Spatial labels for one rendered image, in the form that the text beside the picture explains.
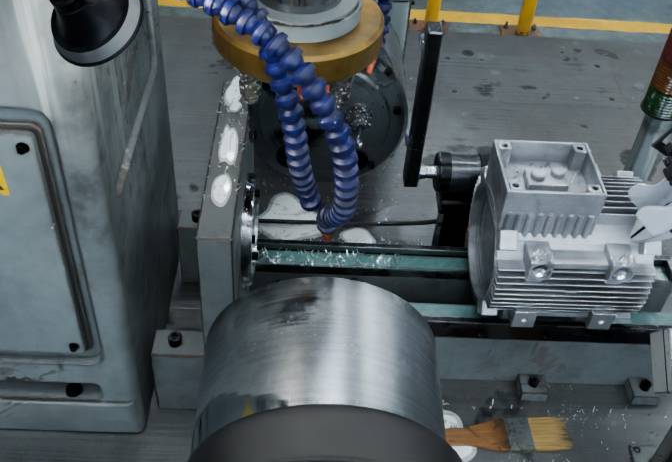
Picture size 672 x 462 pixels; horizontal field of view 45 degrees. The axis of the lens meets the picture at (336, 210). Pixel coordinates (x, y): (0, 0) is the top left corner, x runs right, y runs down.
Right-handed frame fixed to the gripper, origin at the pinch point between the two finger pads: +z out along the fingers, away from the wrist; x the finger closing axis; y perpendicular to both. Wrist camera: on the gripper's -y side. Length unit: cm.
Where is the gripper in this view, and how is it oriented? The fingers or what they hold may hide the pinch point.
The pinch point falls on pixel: (644, 235)
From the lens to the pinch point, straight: 104.4
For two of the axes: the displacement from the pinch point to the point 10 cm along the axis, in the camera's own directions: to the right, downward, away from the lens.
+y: -8.3, -4.1, -3.8
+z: -5.5, 6.1, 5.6
